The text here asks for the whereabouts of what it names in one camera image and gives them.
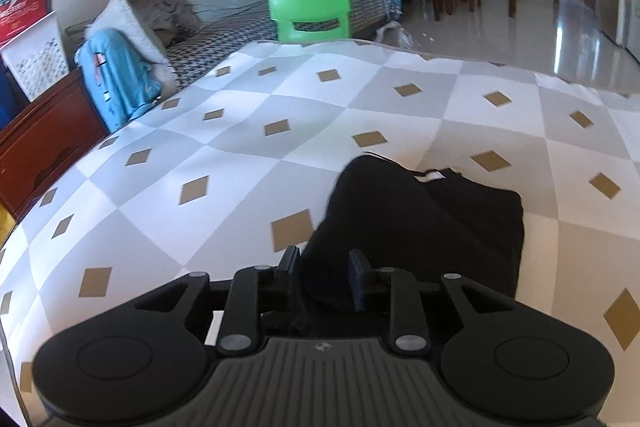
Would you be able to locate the black white-striped t-shirt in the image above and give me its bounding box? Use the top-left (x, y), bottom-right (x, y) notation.
top-left (260, 153), bottom-right (526, 339)

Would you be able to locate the blue printed garment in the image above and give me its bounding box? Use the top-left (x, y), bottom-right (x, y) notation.
top-left (75, 28), bottom-right (164, 134)

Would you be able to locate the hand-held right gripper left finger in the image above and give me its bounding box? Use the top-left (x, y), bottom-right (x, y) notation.
top-left (134, 245), bottom-right (302, 354)

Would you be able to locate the white pillow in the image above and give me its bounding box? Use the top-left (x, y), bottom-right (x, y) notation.
top-left (84, 0), bottom-right (174, 84)

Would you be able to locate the houndstooth sofa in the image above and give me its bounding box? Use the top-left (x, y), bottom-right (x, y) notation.
top-left (165, 0), bottom-right (402, 91)

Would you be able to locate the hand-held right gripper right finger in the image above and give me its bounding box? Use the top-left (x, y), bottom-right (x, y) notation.
top-left (347, 248), bottom-right (517, 354)

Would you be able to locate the grey crumpled cloth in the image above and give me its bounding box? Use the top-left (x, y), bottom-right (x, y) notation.
top-left (125, 0), bottom-right (204, 46)

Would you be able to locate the red-brown wooden cabinet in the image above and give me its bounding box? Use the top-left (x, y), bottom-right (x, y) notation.
top-left (0, 67), bottom-right (109, 221)

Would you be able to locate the red white wall calendar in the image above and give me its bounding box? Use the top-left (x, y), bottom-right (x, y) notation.
top-left (0, 0), bottom-right (72, 104)

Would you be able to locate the grey white checkered tablecloth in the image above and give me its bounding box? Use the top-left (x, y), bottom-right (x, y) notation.
top-left (0, 39), bottom-right (640, 427)

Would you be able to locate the clear plastic bag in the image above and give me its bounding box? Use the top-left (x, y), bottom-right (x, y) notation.
top-left (377, 22), bottom-right (417, 51)

